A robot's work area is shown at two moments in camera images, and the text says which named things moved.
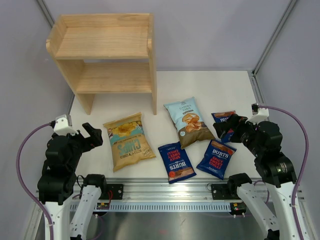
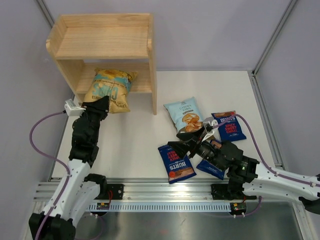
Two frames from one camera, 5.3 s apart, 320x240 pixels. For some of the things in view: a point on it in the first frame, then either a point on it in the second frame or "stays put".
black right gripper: (239, 121) to (182, 147)
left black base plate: (117, 190) stays put
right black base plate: (225, 191) stays put
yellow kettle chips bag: (128, 141) to (114, 83)
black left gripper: (94, 140) to (100, 107)
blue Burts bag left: (176, 165) stays put
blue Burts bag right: (223, 117) stays put
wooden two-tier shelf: (105, 53) stays put
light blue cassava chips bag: (190, 124) stays put
